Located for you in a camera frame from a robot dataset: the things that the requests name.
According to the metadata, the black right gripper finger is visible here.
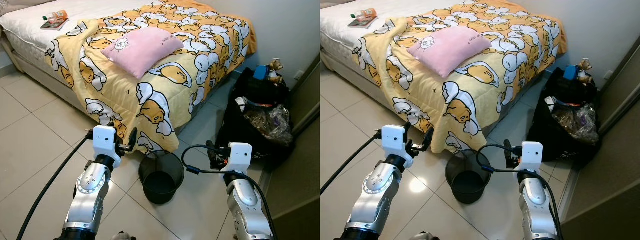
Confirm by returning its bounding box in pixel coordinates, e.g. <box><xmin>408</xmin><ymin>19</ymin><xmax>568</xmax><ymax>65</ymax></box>
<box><xmin>503</xmin><ymin>139</ymin><xmax>516</xmax><ymax>168</ymax></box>
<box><xmin>206</xmin><ymin>141</ymin><xmax>220</xmax><ymax>168</ymax></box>

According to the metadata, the yellow cartoon egg blanket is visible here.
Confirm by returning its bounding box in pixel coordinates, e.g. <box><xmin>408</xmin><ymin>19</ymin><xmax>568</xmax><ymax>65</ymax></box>
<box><xmin>45</xmin><ymin>0</ymin><xmax>257</xmax><ymax>155</ymax></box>
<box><xmin>351</xmin><ymin>0</ymin><xmax>568</xmax><ymax>155</ymax></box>

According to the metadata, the clear bottle with orange label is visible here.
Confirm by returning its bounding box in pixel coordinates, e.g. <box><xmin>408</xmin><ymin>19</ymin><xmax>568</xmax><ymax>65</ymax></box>
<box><xmin>351</xmin><ymin>8</ymin><xmax>377</xmax><ymax>23</ymax></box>
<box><xmin>42</xmin><ymin>10</ymin><xmax>68</xmax><ymax>25</ymax></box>

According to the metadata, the black mesh wastebasket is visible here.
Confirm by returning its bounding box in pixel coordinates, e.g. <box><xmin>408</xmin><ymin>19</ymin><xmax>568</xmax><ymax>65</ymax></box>
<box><xmin>138</xmin><ymin>150</ymin><xmax>185</xmax><ymax>205</ymax></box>
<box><xmin>445</xmin><ymin>149</ymin><xmax>493</xmax><ymax>205</ymax></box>

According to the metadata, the clear plastic bag with contents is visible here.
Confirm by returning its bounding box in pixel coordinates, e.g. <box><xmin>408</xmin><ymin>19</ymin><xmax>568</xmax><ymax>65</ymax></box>
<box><xmin>550</xmin><ymin>104</ymin><xmax>601</xmax><ymax>146</ymax></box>
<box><xmin>243</xmin><ymin>104</ymin><xmax>293</xmax><ymax>146</ymax></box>

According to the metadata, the grey sliding door wardrobe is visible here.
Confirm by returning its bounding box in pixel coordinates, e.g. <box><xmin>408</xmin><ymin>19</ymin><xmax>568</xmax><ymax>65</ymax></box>
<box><xmin>560</xmin><ymin>35</ymin><xmax>640</xmax><ymax>240</ymax></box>
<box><xmin>260</xmin><ymin>50</ymin><xmax>321</xmax><ymax>240</ymax></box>

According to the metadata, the pink sheep print pillow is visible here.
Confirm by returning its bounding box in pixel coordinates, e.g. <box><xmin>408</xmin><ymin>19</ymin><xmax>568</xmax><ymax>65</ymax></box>
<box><xmin>407</xmin><ymin>26</ymin><xmax>493</xmax><ymax>79</ymax></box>
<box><xmin>101</xmin><ymin>27</ymin><xmax>185</xmax><ymax>79</ymax></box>

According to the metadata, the brown plush toy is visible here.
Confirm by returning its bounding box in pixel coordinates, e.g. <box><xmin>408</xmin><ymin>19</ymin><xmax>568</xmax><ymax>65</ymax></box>
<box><xmin>268</xmin><ymin>58</ymin><xmax>284</xmax><ymax>83</ymax></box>
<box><xmin>577</xmin><ymin>57</ymin><xmax>594</xmax><ymax>84</ymax></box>

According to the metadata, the thin dark book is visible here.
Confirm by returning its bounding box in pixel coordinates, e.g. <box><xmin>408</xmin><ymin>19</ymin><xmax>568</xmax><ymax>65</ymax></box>
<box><xmin>40</xmin><ymin>18</ymin><xmax>70</xmax><ymax>31</ymax></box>
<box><xmin>348</xmin><ymin>16</ymin><xmax>379</xmax><ymax>29</ymax></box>

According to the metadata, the white bed mattress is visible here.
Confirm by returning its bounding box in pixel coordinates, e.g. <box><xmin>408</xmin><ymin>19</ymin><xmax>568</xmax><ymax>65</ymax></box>
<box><xmin>320</xmin><ymin>0</ymin><xmax>476</xmax><ymax>76</ymax></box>
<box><xmin>0</xmin><ymin>0</ymin><xmax>166</xmax><ymax>71</ymax></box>

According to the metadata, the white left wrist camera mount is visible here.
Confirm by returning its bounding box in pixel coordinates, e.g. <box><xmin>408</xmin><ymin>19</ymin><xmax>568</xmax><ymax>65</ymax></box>
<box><xmin>92</xmin><ymin>125</ymin><xmax>124</xmax><ymax>168</ymax></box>
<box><xmin>381</xmin><ymin>124</ymin><xmax>415</xmax><ymax>169</ymax></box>

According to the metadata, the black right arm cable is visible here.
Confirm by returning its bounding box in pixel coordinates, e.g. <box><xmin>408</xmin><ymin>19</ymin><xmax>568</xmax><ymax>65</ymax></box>
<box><xmin>181</xmin><ymin>144</ymin><xmax>277</xmax><ymax>240</ymax></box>
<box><xmin>476</xmin><ymin>144</ymin><xmax>565</xmax><ymax>240</ymax></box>

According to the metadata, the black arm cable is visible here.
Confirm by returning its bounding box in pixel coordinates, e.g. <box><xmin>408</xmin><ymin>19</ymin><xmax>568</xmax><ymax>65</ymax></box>
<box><xmin>16</xmin><ymin>129</ymin><xmax>96</xmax><ymax>240</ymax></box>
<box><xmin>181</xmin><ymin>144</ymin><xmax>277</xmax><ymax>240</ymax></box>
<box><xmin>476</xmin><ymin>144</ymin><xmax>565</xmax><ymax>240</ymax></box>
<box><xmin>320</xmin><ymin>129</ymin><xmax>386</xmax><ymax>197</ymax></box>

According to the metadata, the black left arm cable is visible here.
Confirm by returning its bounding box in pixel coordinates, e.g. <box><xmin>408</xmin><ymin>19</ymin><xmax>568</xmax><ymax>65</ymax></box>
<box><xmin>16</xmin><ymin>129</ymin><xmax>96</xmax><ymax>240</ymax></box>
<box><xmin>320</xmin><ymin>129</ymin><xmax>386</xmax><ymax>197</ymax></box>

